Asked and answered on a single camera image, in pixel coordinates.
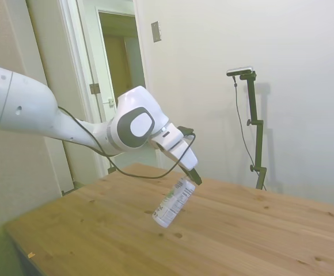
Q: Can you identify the black jointed camera stand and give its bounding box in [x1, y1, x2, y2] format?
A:
[238, 71, 268, 190]

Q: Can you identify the white door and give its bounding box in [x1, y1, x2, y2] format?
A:
[25, 0, 104, 198]

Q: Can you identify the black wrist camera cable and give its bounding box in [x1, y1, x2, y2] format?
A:
[57, 106, 198, 179]

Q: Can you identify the metal wall switch plate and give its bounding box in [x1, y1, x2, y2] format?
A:
[150, 20, 162, 44]

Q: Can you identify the white door frame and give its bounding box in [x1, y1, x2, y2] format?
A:
[77, 0, 149, 179]

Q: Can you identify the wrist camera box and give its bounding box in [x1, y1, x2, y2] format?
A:
[177, 125, 197, 136]

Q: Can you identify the clear water bottle green cap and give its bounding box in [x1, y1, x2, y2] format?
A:
[151, 176, 196, 229]

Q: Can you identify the grey exterior camera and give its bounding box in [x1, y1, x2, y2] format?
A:
[226, 66, 255, 78]

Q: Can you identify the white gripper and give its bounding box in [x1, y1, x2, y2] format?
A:
[150, 122, 203, 186]

